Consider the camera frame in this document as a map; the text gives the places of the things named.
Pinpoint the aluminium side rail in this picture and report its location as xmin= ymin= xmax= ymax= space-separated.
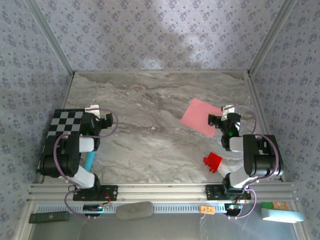
xmin=246 ymin=72 xmax=286 ymax=182
xmin=58 ymin=72 xmax=76 ymax=111

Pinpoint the black flat bar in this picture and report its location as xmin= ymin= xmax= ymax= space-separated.
xmin=28 ymin=211 xmax=70 ymax=224

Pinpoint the light blue tube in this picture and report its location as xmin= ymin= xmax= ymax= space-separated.
xmin=84 ymin=150 xmax=97 ymax=171

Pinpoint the black grey checkerboard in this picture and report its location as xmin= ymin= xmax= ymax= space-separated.
xmin=44 ymin=108 xmax=87 ymax=141

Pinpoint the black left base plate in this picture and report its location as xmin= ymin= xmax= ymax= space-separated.
xmin=72 ymin=184 xmax=118 ymax=202

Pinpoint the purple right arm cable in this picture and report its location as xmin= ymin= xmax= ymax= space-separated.
xmin=228 ymin=104 xmax=280 ymax=221

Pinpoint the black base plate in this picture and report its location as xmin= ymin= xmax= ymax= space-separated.
xmin=205 ymin=184 xmax=252 ymax=201
xmin=72 ymin=184 xmax=118 ymax=202

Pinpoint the aluminium frame post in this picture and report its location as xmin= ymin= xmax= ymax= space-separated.
xmin=247 ymin=0 xmax=298 ymax=76
xmin=24 ymin=0 xmax=76 ymax=76

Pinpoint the orange label tag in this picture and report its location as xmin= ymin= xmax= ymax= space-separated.
xmin=199 ymin=205 xmax=216 ymax=215

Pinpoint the slotted grey cable duct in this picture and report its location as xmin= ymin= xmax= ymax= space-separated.
xmin=36 ymin=202 xmax=227 ymax=215

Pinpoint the red plastic block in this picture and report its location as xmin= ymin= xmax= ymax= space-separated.
xmin=202 ymin=151 xmax=223 ymax=174

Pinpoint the controller board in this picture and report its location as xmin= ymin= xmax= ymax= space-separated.
xmin=83 ymin=204 xmax=105 ymax=213
xmin=224 ymin=203 xmax=243 ymax=216

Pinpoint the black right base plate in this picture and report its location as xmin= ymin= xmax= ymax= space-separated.
xmin=205 ymin=184 xmax=252 ymax=201

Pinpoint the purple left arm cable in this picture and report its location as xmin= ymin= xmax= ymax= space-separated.
xmin=54 ymin=107 xmax=120 ymax=221

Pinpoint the grey stone pad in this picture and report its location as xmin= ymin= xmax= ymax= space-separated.
xmin=115 ymin=201 xmax=155 ymax=221

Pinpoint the aluminium back rail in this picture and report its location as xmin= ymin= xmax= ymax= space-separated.
xmin=73 ymin=69 xmax=250 ymax=75

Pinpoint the right controller board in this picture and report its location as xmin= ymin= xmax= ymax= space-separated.
xmin=224 ymin=203 xmax=243 ymax=216

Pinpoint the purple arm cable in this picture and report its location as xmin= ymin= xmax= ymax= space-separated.
xmin=54 ymin=107 xmax=120 ymax=221
xmin=228 ymin=104 xmax=280 ymax=221

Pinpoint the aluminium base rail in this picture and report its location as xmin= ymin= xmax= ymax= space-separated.
xmin=26 ymin=183 xmax=298 ymax=203

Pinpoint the left controller board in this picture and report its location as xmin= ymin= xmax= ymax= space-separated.
xmin=83 ymin=204 xmax=105 ymax=213

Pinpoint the small orange card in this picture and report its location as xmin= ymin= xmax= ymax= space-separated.
xmin=272 ymin=201 xmax=288 ymax=211

